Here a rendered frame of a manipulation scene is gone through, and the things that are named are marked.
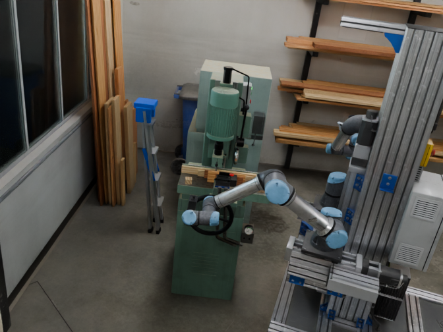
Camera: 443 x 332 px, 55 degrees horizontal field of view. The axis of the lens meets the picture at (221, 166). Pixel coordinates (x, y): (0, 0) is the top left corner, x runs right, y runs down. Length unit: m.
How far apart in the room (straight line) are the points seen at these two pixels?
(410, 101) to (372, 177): 0.45
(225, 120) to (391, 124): 0.95
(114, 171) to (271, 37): 2.25
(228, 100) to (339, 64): 2.67
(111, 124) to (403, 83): 2.49
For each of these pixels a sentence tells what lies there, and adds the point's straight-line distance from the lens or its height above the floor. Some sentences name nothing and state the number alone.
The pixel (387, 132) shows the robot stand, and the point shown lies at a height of 1.51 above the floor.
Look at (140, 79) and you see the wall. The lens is 5.16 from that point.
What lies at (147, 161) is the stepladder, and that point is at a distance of 3.54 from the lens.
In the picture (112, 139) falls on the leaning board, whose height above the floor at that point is 0.67.
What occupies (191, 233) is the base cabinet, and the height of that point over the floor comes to 0.54.
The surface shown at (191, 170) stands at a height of 0.93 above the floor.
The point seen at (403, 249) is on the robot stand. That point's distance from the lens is 2.65.
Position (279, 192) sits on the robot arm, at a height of 1.23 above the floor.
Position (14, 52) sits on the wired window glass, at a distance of 2.99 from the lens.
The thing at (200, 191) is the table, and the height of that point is 0.87.
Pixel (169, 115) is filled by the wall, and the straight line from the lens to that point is 5.22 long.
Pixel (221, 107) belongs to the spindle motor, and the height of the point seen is 1.42.
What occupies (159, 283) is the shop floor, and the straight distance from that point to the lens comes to 3.34.
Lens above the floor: 2.21
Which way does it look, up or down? 25 degrees down
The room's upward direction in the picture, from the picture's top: 7 degrees clockwise
